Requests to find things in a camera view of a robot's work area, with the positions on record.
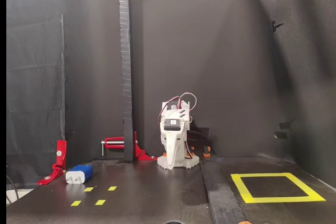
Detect red screw clamp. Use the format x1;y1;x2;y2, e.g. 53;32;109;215
101;131;158;162

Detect thin black cable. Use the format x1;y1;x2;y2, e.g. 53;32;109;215
6;174;19;206

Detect red white servo cable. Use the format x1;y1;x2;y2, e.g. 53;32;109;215
180;92;197;111

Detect black flat strip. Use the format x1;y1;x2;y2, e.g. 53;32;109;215
199;155;249;224

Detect white movable gripper finger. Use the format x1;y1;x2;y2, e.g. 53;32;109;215
165;132;181;171

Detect blue white charger block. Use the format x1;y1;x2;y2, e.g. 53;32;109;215
65;165;94;185

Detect black clip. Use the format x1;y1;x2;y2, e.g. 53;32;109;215
271;20;284;33

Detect black power cable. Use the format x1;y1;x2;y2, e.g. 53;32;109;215
187;129;218;156

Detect red metal bracket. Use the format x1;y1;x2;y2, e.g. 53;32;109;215
36;140;67;186

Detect yellow tape square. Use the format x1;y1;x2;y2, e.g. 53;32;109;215
230;173;326;204

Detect black vertical post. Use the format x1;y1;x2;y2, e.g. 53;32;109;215
118;0;134;162

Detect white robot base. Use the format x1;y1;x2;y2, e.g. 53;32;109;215
156;154;201;171

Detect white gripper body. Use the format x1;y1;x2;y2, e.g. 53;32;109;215
160;118;186;141

